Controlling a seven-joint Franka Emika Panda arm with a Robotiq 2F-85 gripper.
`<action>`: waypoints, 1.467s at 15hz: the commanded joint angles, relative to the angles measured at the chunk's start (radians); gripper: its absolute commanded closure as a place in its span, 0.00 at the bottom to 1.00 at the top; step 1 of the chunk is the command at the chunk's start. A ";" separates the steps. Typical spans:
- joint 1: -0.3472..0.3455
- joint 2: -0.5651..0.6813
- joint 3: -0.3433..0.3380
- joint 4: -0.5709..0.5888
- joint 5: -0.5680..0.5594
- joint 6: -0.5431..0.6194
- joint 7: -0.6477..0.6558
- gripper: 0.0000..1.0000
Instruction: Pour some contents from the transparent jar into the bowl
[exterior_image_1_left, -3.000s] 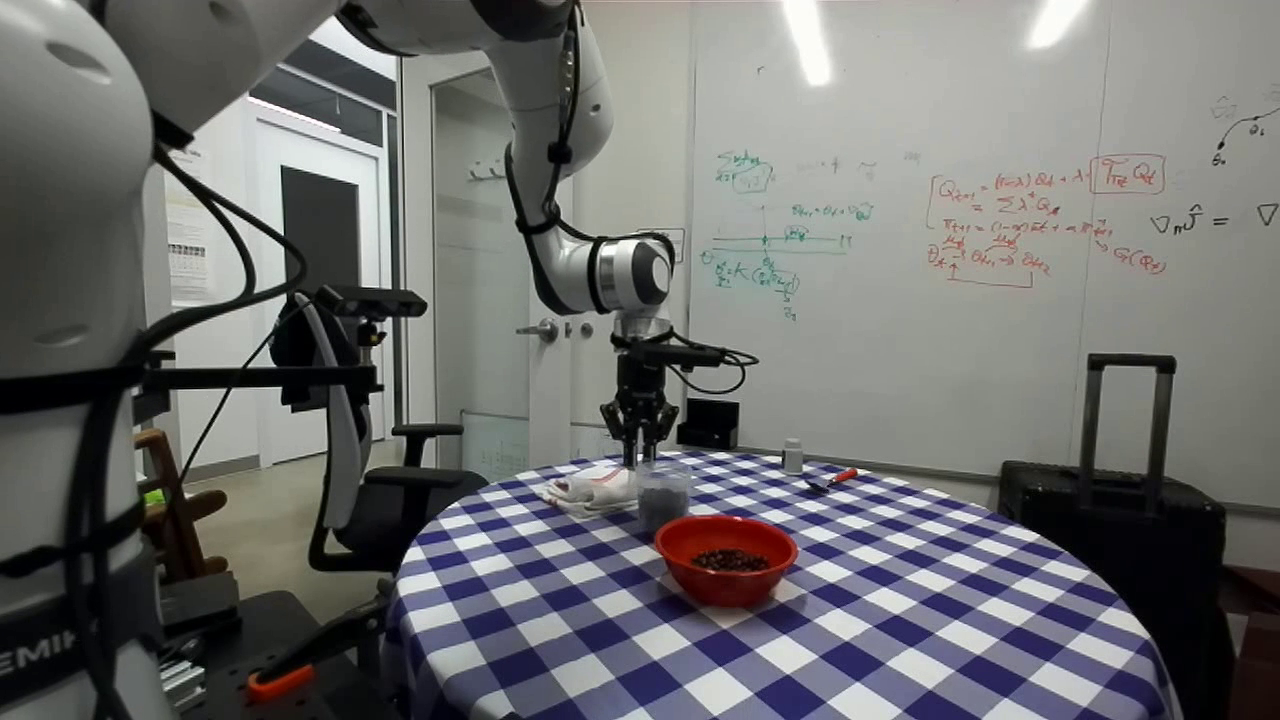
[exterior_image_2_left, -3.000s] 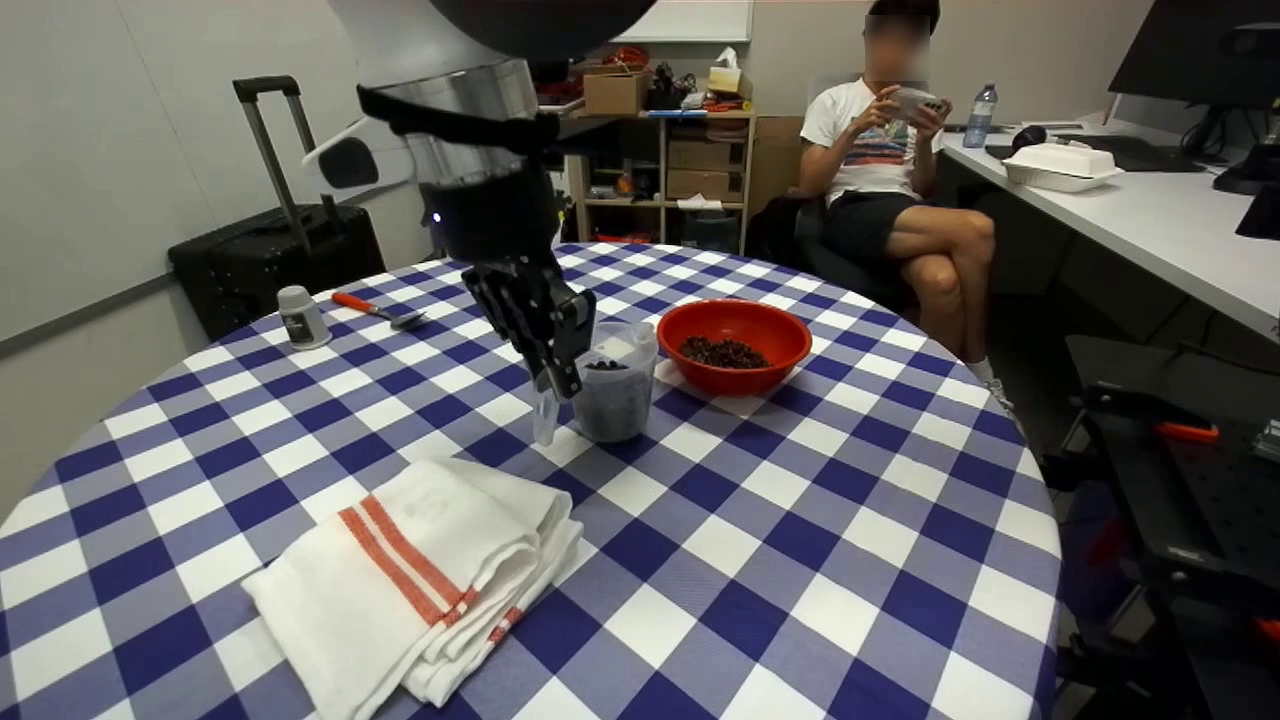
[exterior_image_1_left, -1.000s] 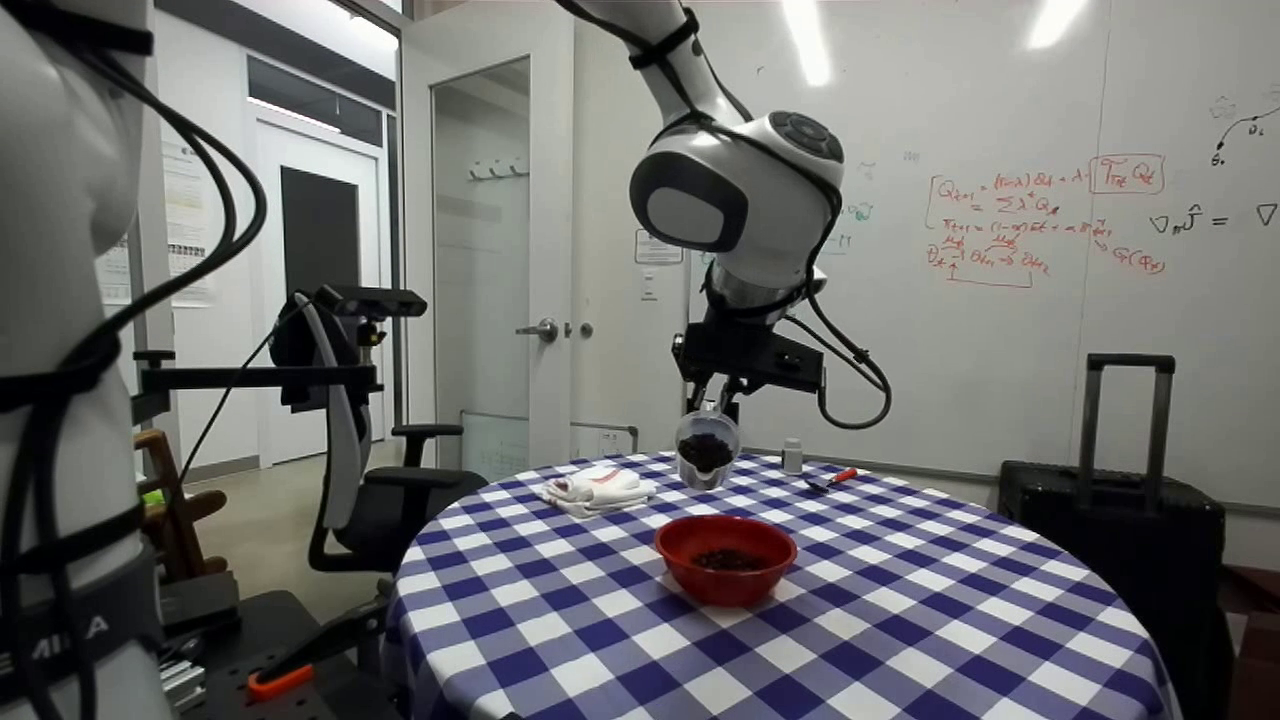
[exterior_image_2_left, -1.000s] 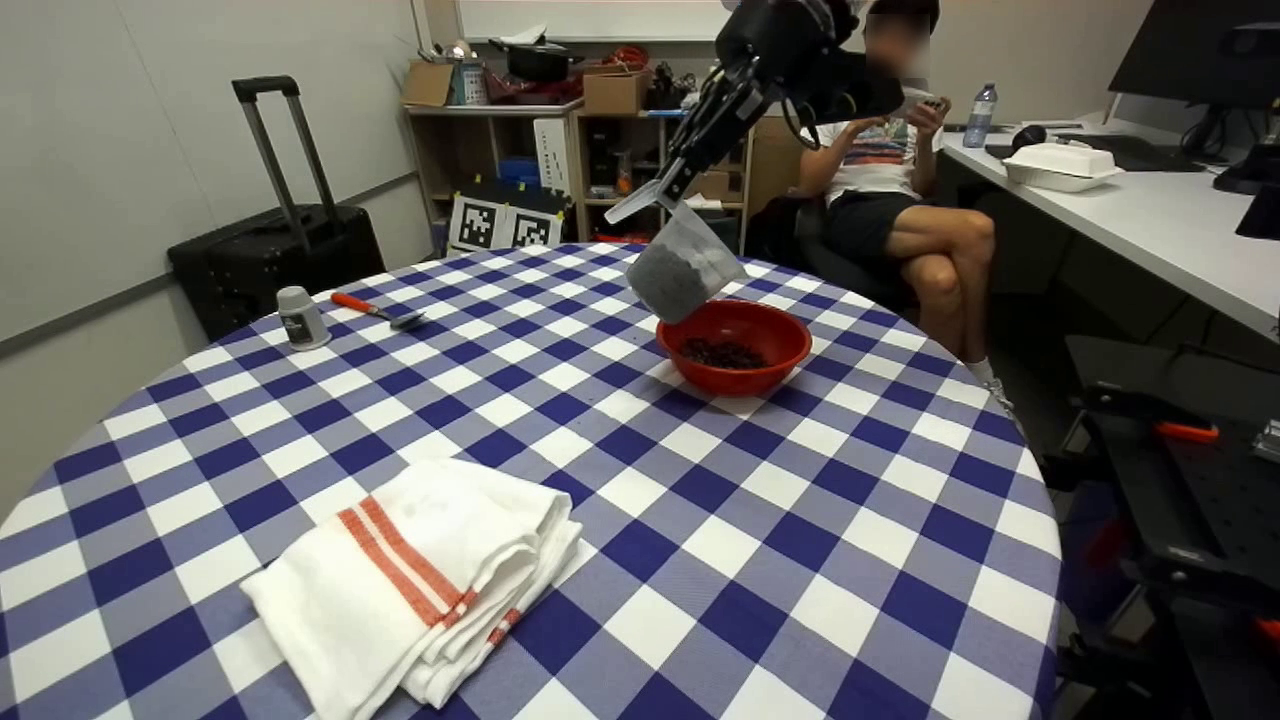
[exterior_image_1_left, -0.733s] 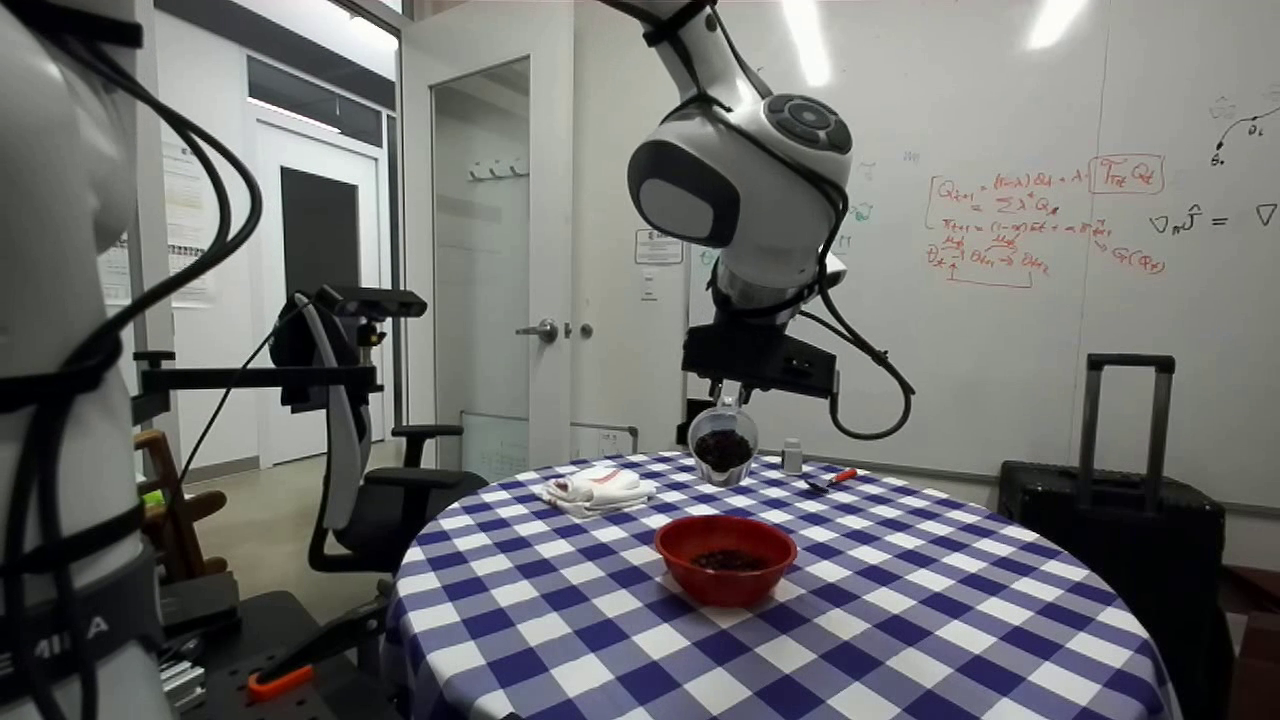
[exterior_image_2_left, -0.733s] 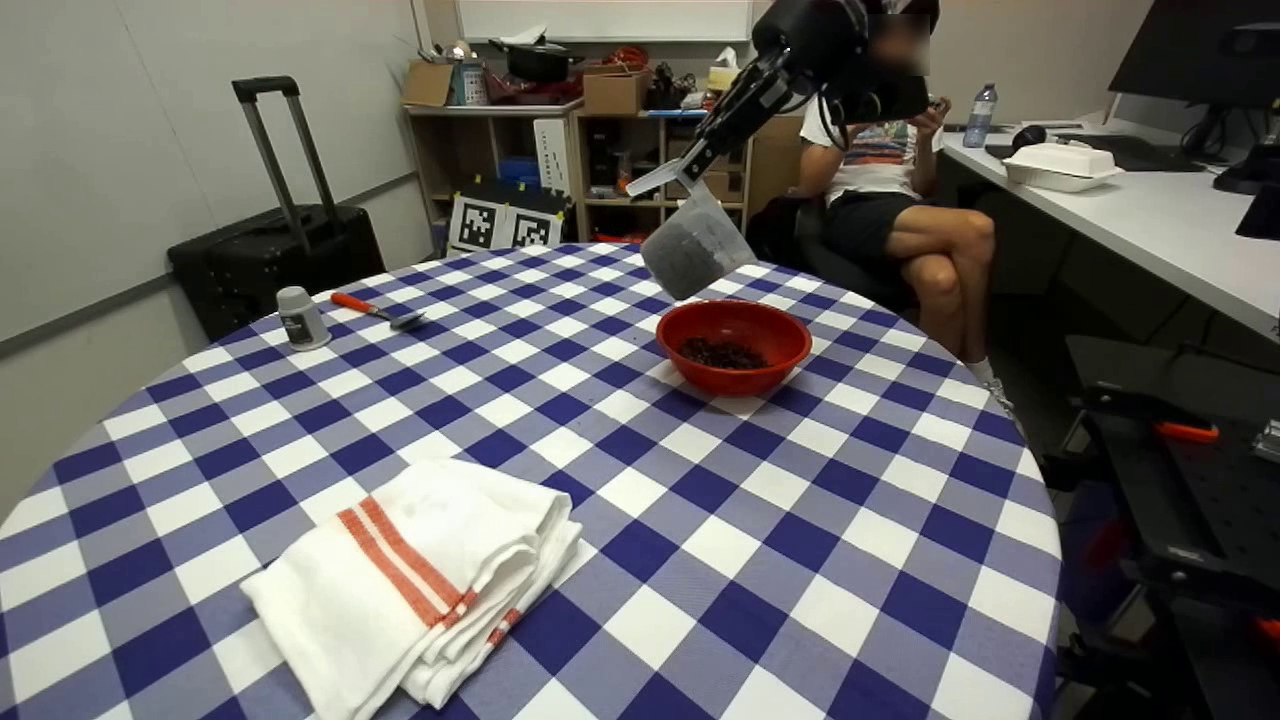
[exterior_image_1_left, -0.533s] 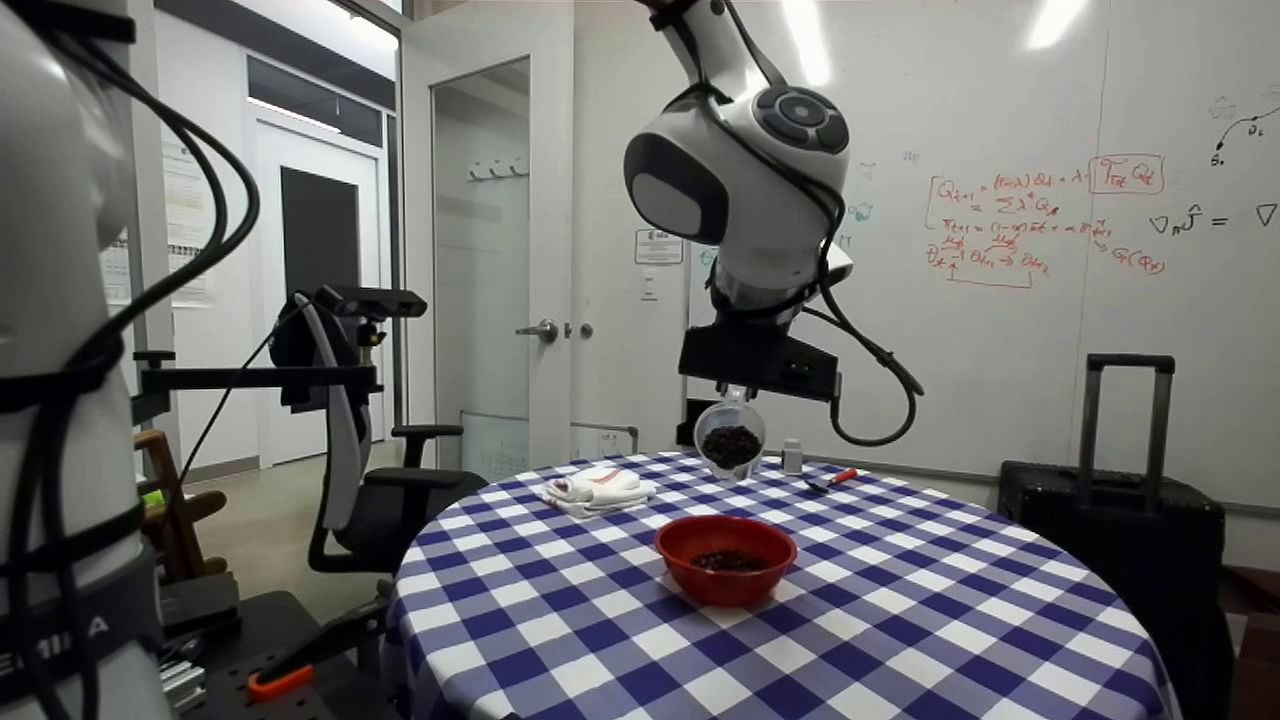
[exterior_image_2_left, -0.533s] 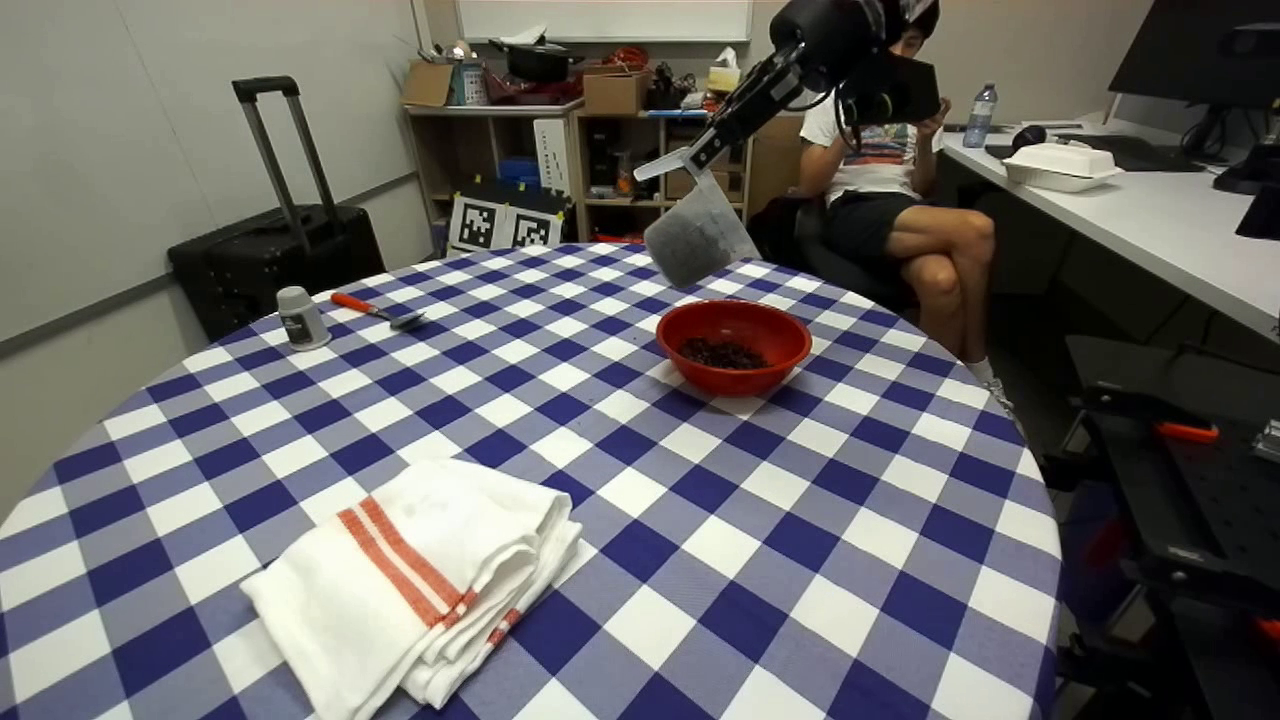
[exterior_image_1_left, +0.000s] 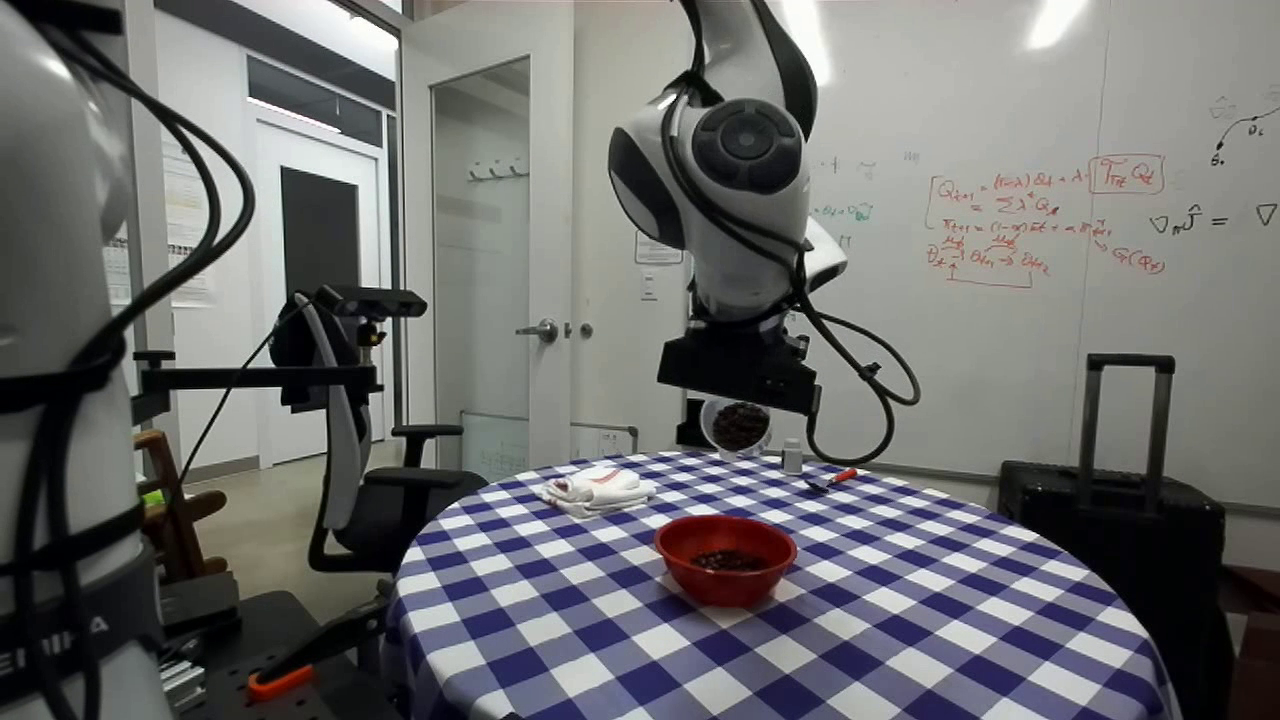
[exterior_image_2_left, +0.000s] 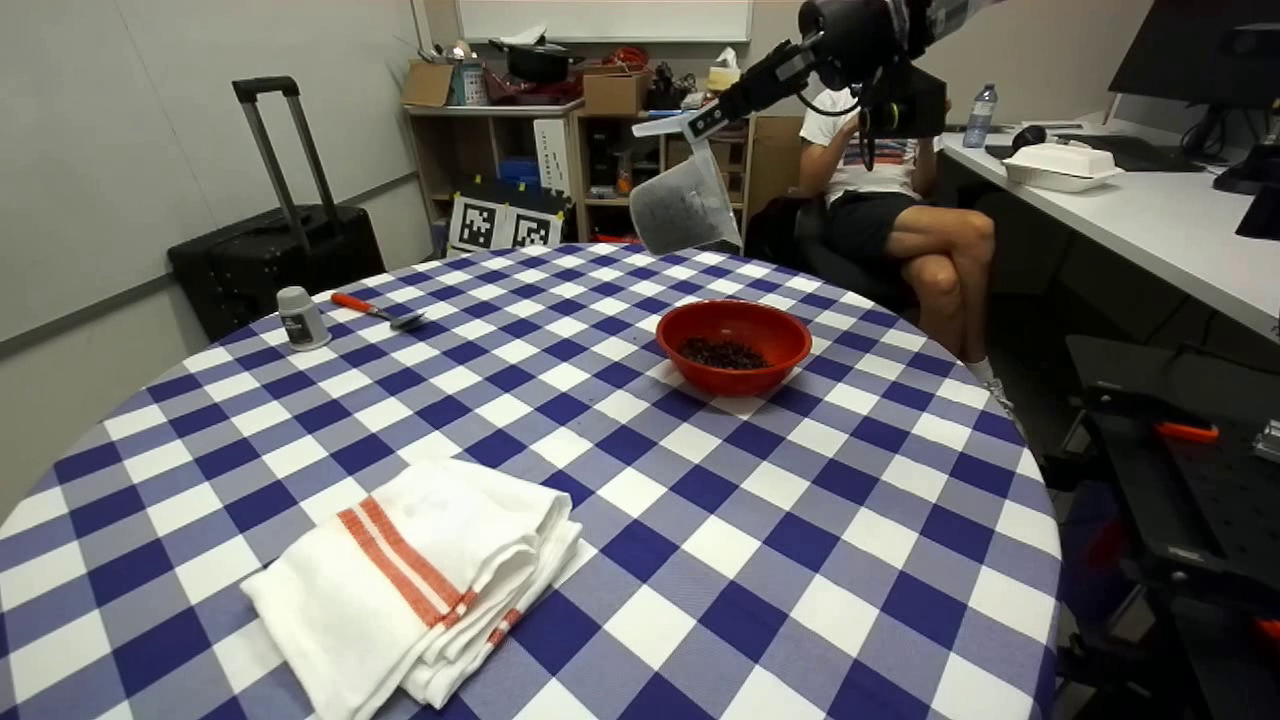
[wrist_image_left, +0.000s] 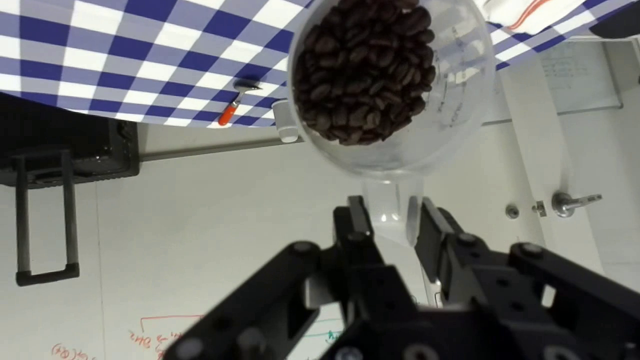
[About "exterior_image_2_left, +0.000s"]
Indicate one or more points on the fiducial tag board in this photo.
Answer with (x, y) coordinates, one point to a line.
(504, 224)

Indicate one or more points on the blue white checkered tablecloth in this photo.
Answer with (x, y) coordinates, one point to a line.
(562, 507)

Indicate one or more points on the black marker cap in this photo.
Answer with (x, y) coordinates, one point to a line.
(410, 323)

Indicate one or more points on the white takeaway container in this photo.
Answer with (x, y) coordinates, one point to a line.
(1063, 164)

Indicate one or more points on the seated person white shirt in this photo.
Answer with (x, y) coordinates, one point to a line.
(932, 246)

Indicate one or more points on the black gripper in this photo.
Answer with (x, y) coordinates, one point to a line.
(854, 38)

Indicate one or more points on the black pot on shelf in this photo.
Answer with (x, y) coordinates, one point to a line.
(538, 61)

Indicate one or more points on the large cardboard box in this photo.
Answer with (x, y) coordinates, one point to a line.
(612, 88)

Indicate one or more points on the black keyboard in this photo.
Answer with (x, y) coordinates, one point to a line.
(1155, 154)

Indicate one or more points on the wall whiteboard with writing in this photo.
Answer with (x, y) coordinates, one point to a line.
(600, 18)

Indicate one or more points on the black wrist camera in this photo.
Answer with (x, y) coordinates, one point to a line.
(905, 104)

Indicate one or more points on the small white bottle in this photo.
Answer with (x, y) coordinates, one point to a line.
(301, 317)

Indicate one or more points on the white plastic jug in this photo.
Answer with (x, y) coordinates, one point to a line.
(725, 68)

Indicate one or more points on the small cardboard box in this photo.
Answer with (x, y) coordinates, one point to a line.
(429, 86)

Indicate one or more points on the black robot cart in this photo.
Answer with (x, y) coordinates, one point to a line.
(1187, 560)

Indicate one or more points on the red bowl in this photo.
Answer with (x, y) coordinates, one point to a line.
(732, 350)

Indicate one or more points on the wooden shelf unit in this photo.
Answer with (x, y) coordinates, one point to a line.
(533, 145)

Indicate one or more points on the black computer monitor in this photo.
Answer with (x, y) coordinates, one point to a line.
(1201, 44)

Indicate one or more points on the blue box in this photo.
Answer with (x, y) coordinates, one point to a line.
(519, 177)

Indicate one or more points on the red marker pen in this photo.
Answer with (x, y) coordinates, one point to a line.
(354, 301)

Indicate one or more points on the clear water bottle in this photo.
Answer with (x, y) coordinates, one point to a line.
(981, 117)

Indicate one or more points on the folded white towel orange stripes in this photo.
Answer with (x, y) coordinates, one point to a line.
(413, 584)

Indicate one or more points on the white desk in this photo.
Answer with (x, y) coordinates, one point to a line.
(1147, 224)

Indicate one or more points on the black rolling suitcase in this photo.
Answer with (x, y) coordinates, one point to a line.
(274, 261)

